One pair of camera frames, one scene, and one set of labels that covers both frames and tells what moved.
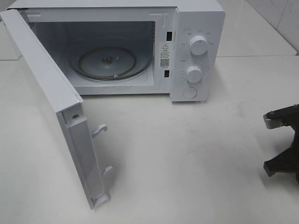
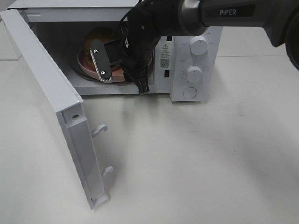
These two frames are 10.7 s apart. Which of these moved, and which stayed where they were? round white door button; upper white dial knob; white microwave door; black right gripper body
Moved: black right gripper body
Stayed: round white door button; upper white dial knob; white microwave door
